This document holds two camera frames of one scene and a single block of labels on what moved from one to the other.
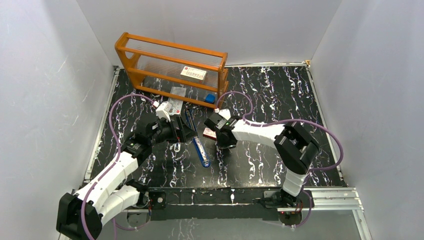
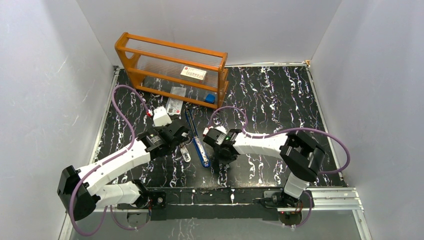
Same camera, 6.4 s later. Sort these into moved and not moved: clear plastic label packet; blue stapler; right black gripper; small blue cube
Moved: right black gripper
Not moved: clear plastic label packet; small blue cube; blue stapler
